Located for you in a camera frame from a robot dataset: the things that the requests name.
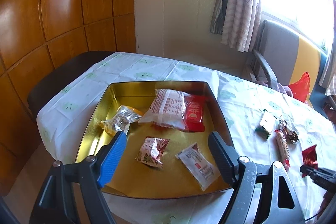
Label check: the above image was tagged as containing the small white sachet packet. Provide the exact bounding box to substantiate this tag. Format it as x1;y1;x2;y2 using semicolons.
175;143;220;191

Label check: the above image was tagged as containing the small dark red candy wrapper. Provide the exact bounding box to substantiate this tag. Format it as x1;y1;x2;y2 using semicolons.
302;144;318;169

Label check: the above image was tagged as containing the floral white red snack packet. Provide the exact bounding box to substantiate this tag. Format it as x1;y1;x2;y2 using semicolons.
135;136;170;169

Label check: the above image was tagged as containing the yellow clear snack packet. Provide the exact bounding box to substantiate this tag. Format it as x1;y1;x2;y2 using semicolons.
99;105;143;137

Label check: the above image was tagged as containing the red-ended cracker stick packet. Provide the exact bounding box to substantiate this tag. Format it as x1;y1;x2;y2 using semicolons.
274;129;290;168

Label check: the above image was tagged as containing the green-ended cracker packet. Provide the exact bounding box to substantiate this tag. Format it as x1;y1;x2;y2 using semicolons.
255;109;279;140

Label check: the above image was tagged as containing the brown chocolate cake packet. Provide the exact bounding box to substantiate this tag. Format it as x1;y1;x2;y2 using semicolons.
278;119;298;144

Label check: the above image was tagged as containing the large clear bread packet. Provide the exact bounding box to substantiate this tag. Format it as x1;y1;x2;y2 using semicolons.
138;89;191;131

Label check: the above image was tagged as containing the white patterned tablecloth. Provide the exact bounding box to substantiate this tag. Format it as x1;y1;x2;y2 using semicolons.
36;52;336;224

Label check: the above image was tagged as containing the gold metal tin box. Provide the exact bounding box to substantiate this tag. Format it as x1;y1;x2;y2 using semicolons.
76;81;232;200

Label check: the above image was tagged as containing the red plastic bag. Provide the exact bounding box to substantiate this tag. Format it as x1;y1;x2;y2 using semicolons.
288;72;310;103

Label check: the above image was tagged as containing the grey yellow armchair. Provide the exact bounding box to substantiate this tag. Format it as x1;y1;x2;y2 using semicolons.
248;19;329;98

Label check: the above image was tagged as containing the striped beige curtain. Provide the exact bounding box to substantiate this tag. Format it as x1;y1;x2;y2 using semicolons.
210;0;262;52

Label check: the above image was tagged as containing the wooden wall panelling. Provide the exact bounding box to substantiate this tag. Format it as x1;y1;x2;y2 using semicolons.
1;0;136;196

